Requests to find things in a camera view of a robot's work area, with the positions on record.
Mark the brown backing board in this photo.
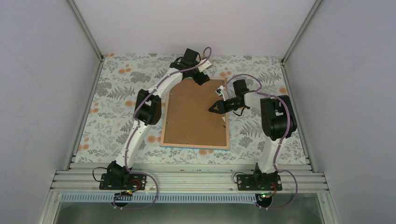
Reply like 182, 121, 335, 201
163, 79, 228, 147

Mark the teal wooden picture frame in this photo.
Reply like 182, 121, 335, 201
159, 77, 231, 151

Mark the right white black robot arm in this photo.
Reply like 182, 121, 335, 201
208, 79, 297, 190

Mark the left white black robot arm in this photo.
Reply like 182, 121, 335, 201
105, 47, 212, 189

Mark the floral patterned table mat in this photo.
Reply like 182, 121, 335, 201
76, 53, 307, 165

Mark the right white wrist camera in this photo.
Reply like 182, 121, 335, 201
215, 85, 227, 97

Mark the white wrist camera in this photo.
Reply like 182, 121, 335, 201
197, 59, 212, 72
215, 85, 227, 97

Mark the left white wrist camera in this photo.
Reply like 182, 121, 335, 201
197, 59, 212, 72

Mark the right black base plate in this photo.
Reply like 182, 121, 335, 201
236, 173, 283, 191

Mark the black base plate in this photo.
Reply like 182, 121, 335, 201
236, 173, 283, 191
99, 174, 147, 191

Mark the aluminium rail base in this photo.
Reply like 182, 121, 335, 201
38, 160, 339, 224

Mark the right aluminium corner post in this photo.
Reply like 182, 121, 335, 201
281, 0, 323, 67

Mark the aluminium corner post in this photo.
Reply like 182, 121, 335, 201
67, 0, 103, 62
281, 0, 323, 67

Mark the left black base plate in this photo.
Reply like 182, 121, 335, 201
99, 174, 147, 191

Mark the left aluminium corner post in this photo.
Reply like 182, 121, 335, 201
67, 0, 103, 62

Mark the slotted grey cable duct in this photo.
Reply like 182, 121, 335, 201
60, 192, 256, 204

